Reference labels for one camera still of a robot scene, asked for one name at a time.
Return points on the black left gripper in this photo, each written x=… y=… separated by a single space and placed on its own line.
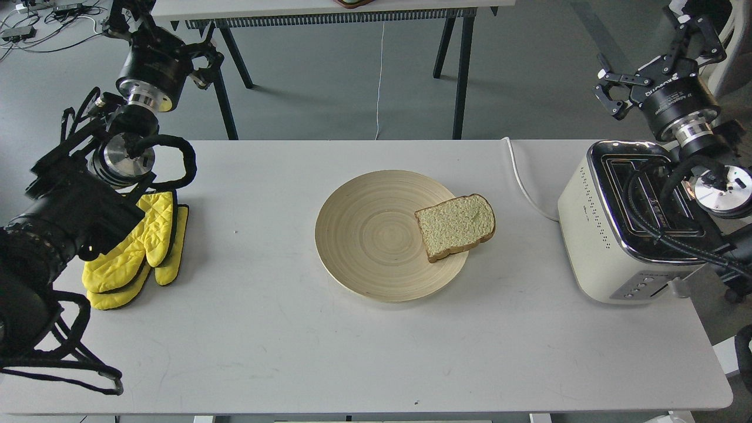
x=154 y=64

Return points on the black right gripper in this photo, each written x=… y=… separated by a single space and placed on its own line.
x=668 y=88

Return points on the slice of white bread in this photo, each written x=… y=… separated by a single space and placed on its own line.
x=455 y=226

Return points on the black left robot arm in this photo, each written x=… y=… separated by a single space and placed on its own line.
x=86 y=190

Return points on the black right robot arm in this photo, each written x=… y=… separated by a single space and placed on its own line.
x=704 y=164

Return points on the cream and chrome toaster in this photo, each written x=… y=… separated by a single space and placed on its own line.
x=614 y=260

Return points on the white background table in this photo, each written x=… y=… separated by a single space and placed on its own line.
x=227 y=15

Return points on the white office chair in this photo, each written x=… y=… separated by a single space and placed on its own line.
x=734 y=72

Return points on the brown object on background table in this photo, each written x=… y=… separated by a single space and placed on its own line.
x=352 y=4

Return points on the lower yellow oven mitt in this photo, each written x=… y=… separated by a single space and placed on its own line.
x=163 y=275

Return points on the yellow oven mitt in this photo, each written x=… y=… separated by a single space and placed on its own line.
x=148 y=243
x=163 y=275

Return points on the upper yellow oven mitt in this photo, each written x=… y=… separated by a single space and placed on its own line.
x=148 y=243

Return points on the round bamboo plate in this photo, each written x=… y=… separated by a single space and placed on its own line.
x=368 y=239

